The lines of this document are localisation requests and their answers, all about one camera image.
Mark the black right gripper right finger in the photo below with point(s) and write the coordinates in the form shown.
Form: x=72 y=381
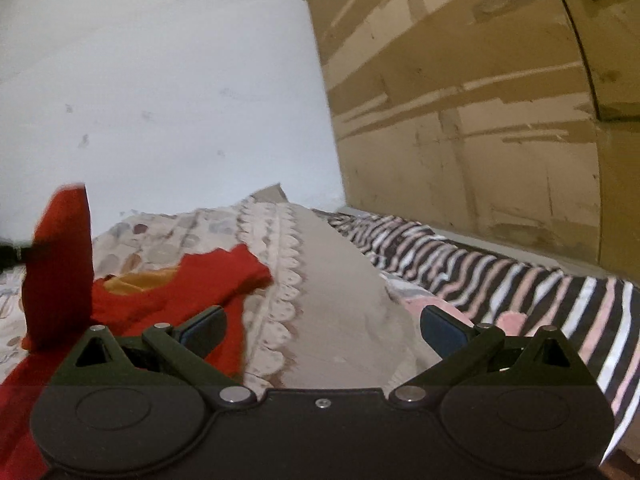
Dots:
x=485 y=356

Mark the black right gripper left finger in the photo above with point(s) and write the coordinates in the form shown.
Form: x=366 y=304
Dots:
x=161 y=354

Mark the red long-sleeved child's dress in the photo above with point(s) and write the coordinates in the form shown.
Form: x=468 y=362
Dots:
x=62 y=298

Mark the patterned white duvet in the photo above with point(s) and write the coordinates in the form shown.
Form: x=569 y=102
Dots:
x=132 y=256

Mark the black white striped bedsheet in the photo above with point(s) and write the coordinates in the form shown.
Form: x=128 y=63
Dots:
x=599 y=316

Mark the beige scalloped pillow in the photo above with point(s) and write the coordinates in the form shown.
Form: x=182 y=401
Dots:
x=328 y=320

